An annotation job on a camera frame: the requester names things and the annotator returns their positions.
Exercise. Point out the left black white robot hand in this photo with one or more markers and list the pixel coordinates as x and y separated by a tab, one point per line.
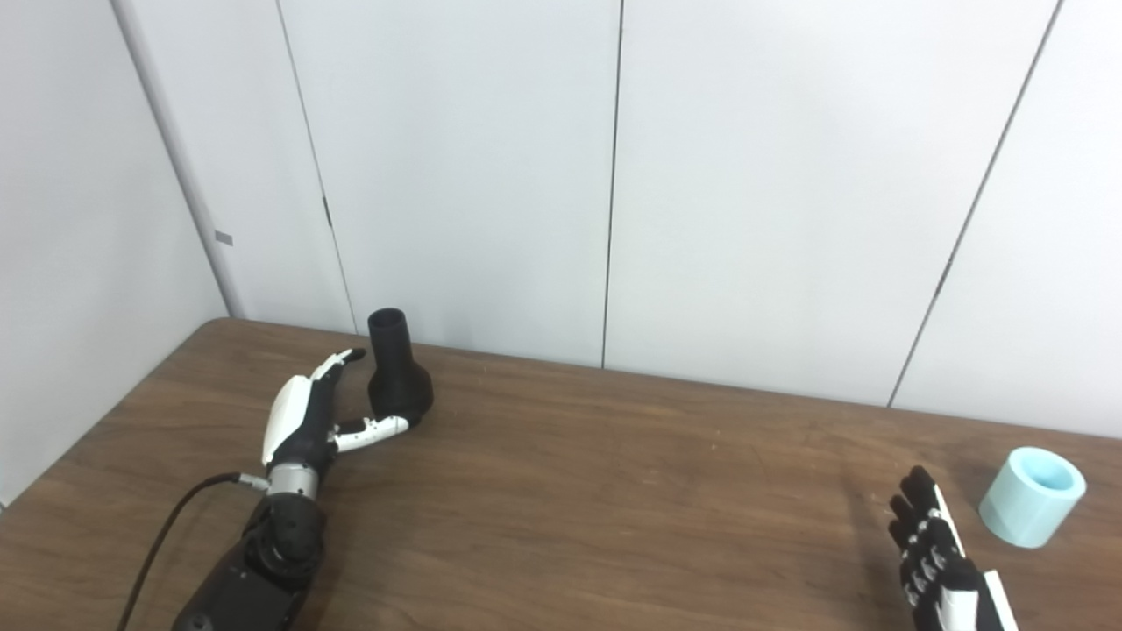
302	429

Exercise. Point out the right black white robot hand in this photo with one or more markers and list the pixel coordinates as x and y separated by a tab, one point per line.
955	587

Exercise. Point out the black funnel-shaped nozzle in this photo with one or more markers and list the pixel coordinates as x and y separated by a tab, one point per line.
399	386

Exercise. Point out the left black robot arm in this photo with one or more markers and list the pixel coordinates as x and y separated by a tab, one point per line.
272	561

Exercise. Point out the white wall corner post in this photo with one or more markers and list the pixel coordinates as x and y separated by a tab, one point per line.
175	158

